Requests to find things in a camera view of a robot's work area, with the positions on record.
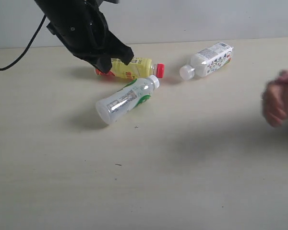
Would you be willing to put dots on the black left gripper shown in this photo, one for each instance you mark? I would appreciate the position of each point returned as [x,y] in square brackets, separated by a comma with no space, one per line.
[83,29]

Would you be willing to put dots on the yellow juice bottle red cap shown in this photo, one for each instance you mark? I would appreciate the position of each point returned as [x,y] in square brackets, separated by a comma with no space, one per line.
[137,68]

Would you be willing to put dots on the clear bottle green white label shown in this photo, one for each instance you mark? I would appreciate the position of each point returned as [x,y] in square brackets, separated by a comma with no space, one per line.
[138,91]

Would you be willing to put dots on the square white floral label bottle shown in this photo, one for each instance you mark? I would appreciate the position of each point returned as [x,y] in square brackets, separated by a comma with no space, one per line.
[207,61]

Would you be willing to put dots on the person's open hand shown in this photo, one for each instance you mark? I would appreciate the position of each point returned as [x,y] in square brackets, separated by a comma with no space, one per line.
[275,100]

